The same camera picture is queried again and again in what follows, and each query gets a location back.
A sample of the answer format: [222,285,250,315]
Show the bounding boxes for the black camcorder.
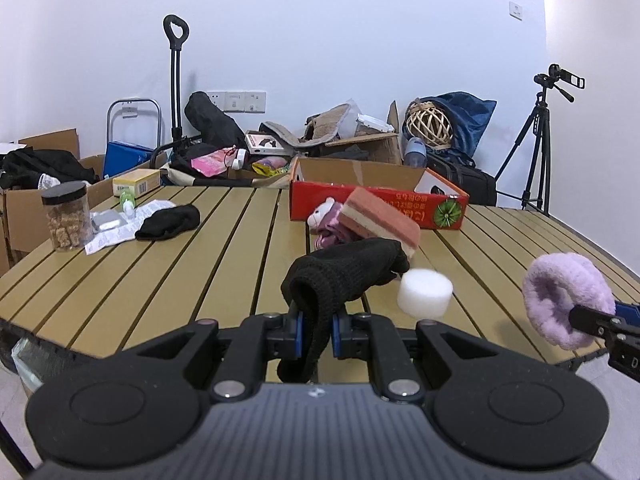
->
[533,64,586,103]

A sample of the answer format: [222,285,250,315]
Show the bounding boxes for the blue water bottle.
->
[404,137,427,167]

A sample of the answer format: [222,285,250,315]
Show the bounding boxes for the black duffel bag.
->
[427,152,498,207]

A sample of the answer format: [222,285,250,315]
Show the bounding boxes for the lilac fluffy scrunchie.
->
[522,254,617,351]

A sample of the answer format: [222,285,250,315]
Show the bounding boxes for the clear plastic container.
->
[345,100,396,133]

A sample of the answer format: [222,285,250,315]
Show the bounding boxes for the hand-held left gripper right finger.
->
[331,311,497,403]

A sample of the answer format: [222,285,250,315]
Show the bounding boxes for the pink packet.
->
[191,147,236,178]

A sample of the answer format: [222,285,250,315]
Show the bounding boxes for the silver folding step stool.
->
[106,98,162,151]

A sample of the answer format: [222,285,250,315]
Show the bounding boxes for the clear jar with black lid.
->
[41,181,95,253]

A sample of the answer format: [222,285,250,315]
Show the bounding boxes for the blue bag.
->
[430,91,497,166]

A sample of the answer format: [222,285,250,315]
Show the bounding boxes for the silver blister pack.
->
[90,210,128,233]

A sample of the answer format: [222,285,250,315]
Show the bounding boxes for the plush bear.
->
[307,197,351,250]

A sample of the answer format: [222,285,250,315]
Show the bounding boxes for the large brown cardboard box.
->
[4,167,121,263]
[0,129,81,276]

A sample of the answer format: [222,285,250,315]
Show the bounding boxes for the yellow carton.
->
[112,168,162,197]

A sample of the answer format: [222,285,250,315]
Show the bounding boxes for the black clothing pile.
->
[0,147,98,188]

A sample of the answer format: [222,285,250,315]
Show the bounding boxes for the black and white carton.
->
[245,132,293,157]

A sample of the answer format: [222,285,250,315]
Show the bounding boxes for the long black pouch bag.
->
[184,91,247,148]

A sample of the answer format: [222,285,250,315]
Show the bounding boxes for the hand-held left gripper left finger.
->
[135,311,306,402]

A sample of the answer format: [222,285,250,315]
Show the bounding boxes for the pink layered sponge block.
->
[340,187,422,262]

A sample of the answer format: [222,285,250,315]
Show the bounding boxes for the beige fabric mat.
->
[260,104,352,148]

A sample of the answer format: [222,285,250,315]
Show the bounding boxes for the black knit hat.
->
[135,204,201,241]

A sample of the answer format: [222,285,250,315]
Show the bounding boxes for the pale green bin liner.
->
[11,337,76,393]

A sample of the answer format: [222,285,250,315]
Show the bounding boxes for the blue box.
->
[104,141,156,181]

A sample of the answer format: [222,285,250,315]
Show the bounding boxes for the white paper leaflet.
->
[84,199,177,256]

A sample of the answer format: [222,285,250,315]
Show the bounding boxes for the open brown cardboard box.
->
[325,101,403,165]

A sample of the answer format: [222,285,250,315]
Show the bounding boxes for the white foam cylinder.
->
[397,268,454,319]

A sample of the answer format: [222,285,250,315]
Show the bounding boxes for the woven rattan ball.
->
[404,101,454,150]

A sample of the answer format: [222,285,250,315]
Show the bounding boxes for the white wall outlet panel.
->
[206,90,267,112]

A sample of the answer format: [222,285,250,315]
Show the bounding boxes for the black knit glove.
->
[280,238,412,385]

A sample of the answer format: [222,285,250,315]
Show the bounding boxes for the olive slatted folding table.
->
[0,185,640,368]

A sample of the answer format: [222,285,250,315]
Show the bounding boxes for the yellow snack packet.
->
[251,156,292,177]

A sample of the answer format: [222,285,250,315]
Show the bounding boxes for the black trolley handle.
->
[150,14,201,171]

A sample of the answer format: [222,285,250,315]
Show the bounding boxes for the red cardboard box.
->
[289,156,470,231]

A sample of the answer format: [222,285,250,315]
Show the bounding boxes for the black tripod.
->
[495,87,551,217]

